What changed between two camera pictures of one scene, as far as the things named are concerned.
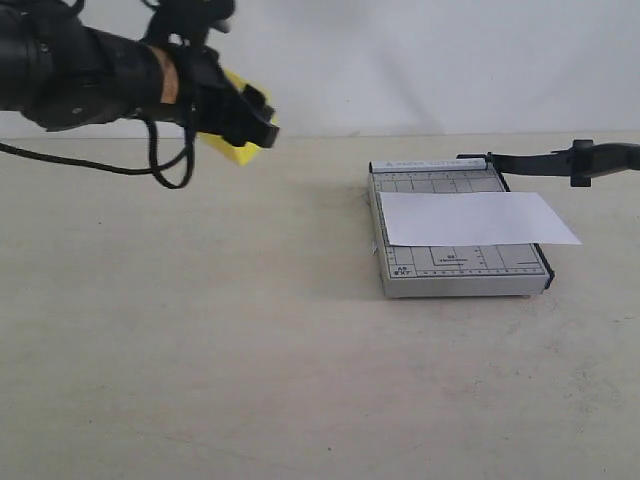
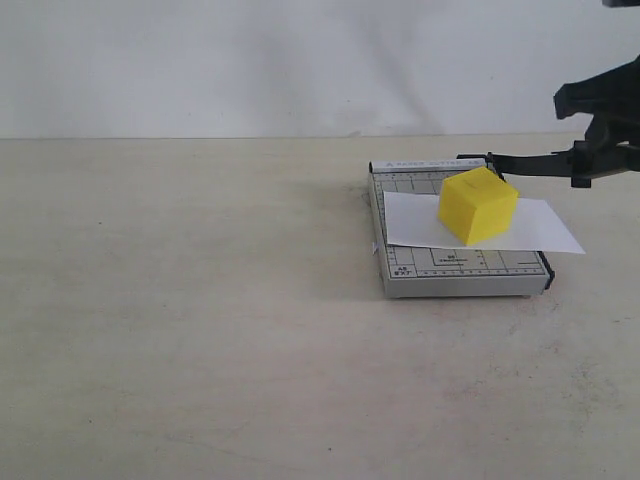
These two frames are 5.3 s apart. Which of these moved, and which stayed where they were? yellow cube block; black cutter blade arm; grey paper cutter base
Moved: yellow cube block
Stayed: black cutter blade arm; grey paper cutter base
